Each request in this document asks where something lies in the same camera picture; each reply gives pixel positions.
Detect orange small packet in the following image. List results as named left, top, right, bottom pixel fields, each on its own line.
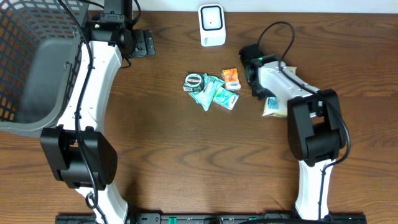
left=221, top=68, right=241, bottom=91

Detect green tissue pack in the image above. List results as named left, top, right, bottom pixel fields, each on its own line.
left=213, top=87, right=239, bottom=110

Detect yellow snack bag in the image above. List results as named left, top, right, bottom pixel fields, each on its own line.
left=259, top=66, right=295, bottom=118

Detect round label dark packet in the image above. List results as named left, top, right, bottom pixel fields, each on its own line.
left=183, top=72, right=207, bottom=92

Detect teal snack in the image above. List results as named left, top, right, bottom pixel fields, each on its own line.
left=189, top=75, right=224, bottom=111

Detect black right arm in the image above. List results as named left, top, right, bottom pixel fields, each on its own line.
left=239, top=44, right=346, bottom=220

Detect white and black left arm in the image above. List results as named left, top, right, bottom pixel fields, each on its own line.
left=40, top=20, right=155, bottom=223

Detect white barcode scanner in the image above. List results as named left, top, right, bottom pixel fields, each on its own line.
left=198, top=4, right=226, bottom=47

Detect dark mesh plastic basket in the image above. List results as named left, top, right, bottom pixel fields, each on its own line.
left=1, top=0, right=88, bottom=138

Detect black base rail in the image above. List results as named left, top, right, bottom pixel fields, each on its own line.
left=55, top=212, right=368, bottom=224

